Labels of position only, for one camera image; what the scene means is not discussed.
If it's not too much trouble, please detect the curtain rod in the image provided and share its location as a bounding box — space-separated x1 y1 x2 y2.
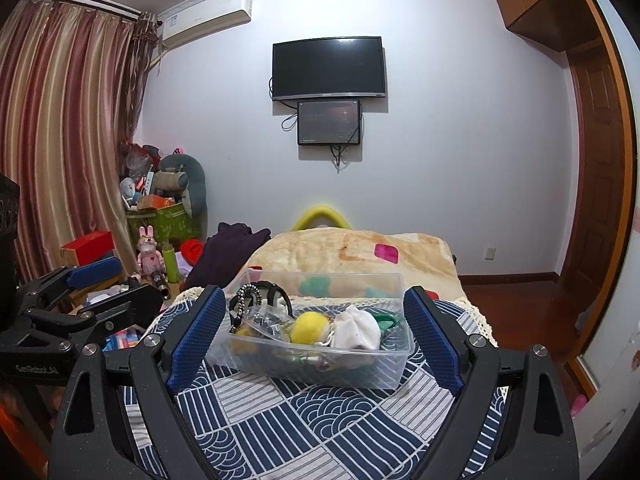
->
22 0 161 23

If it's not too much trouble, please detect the pink rabbit toy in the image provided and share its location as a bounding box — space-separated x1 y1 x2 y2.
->
137 226 165 278

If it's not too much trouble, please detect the beige fleece blanket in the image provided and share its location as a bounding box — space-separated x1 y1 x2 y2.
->
245 230 458 306

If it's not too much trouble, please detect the green knitted glove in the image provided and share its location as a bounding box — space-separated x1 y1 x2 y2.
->
375 312 404 335

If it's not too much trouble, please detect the brown wooden door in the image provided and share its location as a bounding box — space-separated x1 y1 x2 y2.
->
565 40 632 361

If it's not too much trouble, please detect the red box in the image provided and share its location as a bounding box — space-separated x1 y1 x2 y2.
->
60 231 115 265

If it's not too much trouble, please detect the clear plastic storage box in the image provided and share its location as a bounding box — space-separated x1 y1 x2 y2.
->
205 269 416 391

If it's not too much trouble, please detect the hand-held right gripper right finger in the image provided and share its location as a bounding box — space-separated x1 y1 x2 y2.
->
403 286 576 480

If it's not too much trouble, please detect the blue wave patterned blanket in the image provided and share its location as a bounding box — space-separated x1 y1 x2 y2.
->
125 285 506 480

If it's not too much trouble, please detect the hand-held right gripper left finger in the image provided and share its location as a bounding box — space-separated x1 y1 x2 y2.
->
50 285 228 480

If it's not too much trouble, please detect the green storage box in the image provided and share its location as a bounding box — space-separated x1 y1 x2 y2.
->
126 202 195 256

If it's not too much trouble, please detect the small black wall monitor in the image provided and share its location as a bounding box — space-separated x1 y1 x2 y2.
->
297 100 363 147

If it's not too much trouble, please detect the large black wall television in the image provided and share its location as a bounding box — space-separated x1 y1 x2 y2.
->
272 36 387 102

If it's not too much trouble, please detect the clear plastic bag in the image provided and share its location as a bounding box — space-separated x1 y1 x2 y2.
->
249 304 297 347

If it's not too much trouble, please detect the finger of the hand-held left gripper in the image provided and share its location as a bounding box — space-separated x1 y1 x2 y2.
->
15 285 165 346
17 257 124 306

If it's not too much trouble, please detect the striped curtain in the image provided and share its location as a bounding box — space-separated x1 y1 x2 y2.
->
0 0 151 281

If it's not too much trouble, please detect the grey plush toy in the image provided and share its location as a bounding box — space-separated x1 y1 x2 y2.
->
155 154 208 221

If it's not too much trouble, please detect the beige drawstring pouch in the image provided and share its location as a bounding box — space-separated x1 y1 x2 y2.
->
330 304 382 352

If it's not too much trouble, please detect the white air conditioner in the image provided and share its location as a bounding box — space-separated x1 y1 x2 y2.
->
157 0 252 51

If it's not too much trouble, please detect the red plastic bag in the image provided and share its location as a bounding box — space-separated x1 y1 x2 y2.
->
125 142 162 176

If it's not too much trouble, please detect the yellow padded bed rail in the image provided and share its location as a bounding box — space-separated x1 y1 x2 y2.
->
290 205 353 233

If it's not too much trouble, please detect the red cloth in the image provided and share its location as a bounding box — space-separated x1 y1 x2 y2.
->
180 239 205 266

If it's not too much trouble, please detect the black braided strap bundle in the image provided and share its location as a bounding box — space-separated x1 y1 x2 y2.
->
229 282 295 337

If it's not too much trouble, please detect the yellow felt ball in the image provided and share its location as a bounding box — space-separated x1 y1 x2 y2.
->
290 311 332 346

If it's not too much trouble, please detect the green bottle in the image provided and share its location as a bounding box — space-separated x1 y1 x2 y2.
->
161 241 180 283

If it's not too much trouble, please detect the dark purple clothing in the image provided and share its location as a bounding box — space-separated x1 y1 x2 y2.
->
187 222 272 288

